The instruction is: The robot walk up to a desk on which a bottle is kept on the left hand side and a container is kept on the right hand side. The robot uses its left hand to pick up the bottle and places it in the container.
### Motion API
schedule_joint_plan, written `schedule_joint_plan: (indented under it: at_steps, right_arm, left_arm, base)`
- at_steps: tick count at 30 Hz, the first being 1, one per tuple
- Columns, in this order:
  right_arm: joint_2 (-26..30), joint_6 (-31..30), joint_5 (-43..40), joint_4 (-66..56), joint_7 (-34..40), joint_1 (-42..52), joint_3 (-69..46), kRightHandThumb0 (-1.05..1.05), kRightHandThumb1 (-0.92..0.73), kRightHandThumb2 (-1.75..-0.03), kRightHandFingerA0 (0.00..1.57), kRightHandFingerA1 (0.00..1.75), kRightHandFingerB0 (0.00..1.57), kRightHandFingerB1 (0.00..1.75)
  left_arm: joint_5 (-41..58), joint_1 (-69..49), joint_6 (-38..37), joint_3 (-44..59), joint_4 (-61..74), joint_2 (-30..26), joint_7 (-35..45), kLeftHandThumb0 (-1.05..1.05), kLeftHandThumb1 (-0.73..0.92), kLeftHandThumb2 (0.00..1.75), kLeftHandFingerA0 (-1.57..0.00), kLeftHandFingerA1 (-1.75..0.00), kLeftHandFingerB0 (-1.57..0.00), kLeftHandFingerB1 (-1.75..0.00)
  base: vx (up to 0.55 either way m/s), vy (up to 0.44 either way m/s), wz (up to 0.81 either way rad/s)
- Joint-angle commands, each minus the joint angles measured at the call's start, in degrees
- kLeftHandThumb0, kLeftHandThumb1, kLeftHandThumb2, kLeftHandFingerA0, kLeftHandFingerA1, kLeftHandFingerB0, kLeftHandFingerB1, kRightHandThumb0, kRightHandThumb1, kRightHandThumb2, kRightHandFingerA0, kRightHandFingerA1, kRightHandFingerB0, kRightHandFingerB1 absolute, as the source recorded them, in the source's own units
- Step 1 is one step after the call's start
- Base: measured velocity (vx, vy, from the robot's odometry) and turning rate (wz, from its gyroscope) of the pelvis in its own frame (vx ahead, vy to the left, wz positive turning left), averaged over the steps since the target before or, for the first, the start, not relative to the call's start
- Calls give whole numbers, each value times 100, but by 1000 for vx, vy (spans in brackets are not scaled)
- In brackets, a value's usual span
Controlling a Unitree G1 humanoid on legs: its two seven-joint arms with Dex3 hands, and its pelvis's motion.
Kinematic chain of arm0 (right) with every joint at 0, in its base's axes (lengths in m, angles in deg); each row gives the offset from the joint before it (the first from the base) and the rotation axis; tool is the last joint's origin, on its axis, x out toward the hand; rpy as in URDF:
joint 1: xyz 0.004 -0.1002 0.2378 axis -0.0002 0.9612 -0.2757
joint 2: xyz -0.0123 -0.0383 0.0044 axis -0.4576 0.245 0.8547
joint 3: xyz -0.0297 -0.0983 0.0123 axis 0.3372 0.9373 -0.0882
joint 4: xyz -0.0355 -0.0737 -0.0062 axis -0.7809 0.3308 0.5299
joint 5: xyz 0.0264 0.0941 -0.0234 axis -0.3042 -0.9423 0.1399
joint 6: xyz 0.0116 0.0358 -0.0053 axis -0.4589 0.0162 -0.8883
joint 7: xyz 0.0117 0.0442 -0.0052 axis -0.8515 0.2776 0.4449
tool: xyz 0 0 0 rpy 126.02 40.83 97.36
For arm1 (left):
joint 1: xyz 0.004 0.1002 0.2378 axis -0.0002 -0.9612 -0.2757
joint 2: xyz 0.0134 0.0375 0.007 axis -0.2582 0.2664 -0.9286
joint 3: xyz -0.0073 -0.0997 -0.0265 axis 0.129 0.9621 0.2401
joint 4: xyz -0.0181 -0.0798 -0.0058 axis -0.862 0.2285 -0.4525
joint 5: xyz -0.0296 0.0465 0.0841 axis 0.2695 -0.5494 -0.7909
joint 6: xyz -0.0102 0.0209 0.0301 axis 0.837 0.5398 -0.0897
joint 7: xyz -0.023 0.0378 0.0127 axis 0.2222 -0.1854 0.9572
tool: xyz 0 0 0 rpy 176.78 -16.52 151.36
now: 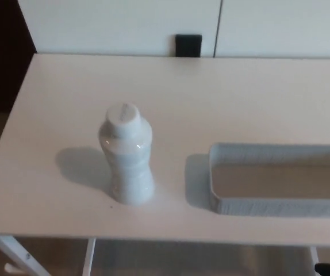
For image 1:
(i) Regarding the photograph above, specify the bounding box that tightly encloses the dark brown cabinet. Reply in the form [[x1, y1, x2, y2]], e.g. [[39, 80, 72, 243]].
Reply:
[[0, 0, 38, 114]]

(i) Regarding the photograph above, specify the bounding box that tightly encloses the white plastic bottle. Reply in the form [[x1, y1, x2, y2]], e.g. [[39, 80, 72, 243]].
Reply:
[[97, 103, 156, 206]]

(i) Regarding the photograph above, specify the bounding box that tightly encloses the white desk leg frame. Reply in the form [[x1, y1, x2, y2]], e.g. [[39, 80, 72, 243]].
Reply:
[[0, 235, 97, 276], [309, 246, 321, 276]]

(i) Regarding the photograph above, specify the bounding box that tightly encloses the grey perforated rectangular container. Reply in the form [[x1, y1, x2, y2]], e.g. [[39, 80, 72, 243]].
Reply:
[[209, 143, 330, 219]]

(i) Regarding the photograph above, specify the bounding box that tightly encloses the black square wall fixture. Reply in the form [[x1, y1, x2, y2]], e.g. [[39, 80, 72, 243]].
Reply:
[[175, 34, 203, 59]]

